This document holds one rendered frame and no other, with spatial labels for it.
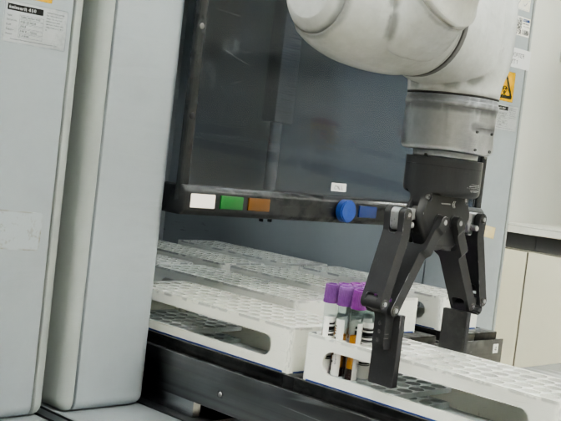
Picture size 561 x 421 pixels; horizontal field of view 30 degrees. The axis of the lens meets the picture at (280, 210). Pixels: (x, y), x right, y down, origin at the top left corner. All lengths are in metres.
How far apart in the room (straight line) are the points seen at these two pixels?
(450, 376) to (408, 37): 0.31
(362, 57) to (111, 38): 0.37
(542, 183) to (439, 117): 2.99
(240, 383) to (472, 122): 0.37
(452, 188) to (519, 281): 2.69
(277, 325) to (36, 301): 0.25
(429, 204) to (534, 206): 2.96
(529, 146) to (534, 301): 0.59
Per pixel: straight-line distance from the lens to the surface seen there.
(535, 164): 3.93
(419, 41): 0.88
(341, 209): 1.37
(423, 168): 1.01
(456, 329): 1.09
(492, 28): 0.99
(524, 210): 3.90
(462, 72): 0.98
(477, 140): 1.01
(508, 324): 3.71
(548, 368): 1.34
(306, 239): 1.89
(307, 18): 0.85
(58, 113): 1.12
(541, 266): 3.64
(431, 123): 1.00
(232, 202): 1.24
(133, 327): 1.21
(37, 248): 1.12
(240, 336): 1.30
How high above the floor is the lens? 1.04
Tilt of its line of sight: 3 degrees down
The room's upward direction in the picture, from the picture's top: 7 degrees clockwise
